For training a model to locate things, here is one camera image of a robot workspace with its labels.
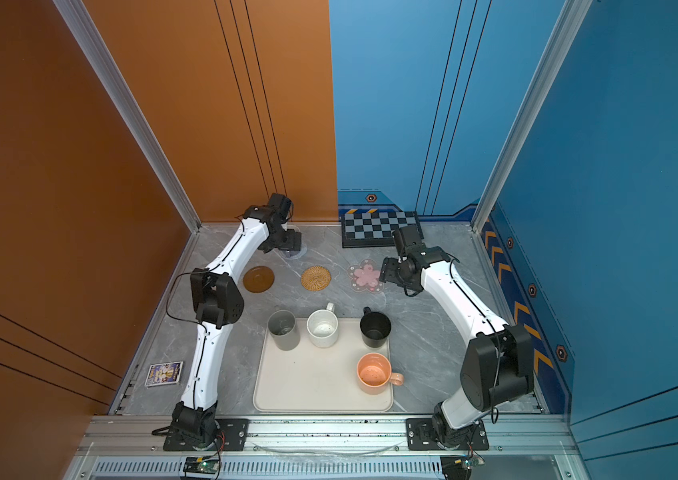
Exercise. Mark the orange mug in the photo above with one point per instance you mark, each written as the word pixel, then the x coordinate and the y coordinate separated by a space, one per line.
pixel 374 373

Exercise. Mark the white mug purple handle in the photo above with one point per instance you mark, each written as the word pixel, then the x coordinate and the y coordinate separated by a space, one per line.
pixel 296 254

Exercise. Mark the black chessboard box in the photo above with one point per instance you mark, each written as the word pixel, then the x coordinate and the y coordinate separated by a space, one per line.
pixel 374 228

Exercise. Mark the left circuit board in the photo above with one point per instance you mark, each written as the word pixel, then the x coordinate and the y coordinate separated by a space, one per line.
pixel 201 467

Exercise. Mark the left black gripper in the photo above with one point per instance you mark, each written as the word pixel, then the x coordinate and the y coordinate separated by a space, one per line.
pixel 291 245

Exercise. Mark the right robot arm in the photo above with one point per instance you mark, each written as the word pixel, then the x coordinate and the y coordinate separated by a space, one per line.
pixel 498 364

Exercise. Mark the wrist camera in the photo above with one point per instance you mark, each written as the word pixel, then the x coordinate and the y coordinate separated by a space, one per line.
pixel 407 239
pixel 281 208

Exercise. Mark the black mug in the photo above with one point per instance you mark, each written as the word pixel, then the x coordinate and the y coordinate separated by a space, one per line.
pixel 375 328

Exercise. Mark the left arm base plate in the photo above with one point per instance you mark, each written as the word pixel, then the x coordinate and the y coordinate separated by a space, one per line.
pixel 225 434

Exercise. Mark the aluminium front rail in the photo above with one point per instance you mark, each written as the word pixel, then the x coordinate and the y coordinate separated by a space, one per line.
pixel 363 446

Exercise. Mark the right circuit board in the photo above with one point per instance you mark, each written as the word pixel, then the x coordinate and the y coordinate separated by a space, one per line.
pixel 459 467

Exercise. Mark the purple card box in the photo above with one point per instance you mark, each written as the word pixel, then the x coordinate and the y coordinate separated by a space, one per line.
pixel 163 374

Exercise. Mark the white speckled mug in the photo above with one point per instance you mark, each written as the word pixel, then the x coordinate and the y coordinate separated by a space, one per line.
pixel 322 327

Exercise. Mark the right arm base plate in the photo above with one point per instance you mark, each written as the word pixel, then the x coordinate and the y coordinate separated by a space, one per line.
pixel 431 434

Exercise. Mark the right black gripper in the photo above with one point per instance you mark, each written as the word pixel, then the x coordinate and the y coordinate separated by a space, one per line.
pixel 387 273

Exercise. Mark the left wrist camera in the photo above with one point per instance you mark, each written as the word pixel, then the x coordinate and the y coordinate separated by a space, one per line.
pixel 281 208

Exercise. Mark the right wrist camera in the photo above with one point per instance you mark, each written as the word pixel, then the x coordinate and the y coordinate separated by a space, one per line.
pixel 407 239

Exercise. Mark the circuit board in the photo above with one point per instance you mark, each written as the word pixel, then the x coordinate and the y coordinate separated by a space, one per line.
pixel 201 467
pixel 459 467

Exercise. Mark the grey mug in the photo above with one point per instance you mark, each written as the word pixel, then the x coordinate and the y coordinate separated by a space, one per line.
pixel 282 327

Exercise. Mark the rattan woven round coaster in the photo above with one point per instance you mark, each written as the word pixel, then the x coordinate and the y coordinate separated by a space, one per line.
pixel 315 278

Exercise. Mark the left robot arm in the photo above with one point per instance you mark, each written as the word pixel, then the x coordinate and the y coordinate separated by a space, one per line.
pixel 218 304

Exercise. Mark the brown wooden round coaster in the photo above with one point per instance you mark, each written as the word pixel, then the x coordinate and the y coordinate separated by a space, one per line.
pixel 258 279

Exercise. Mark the pink flower coaster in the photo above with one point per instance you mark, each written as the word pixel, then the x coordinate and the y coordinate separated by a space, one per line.
pixel 365 277

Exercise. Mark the cream serving tray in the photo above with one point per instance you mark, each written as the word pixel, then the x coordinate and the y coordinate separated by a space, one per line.
pixel 309 379

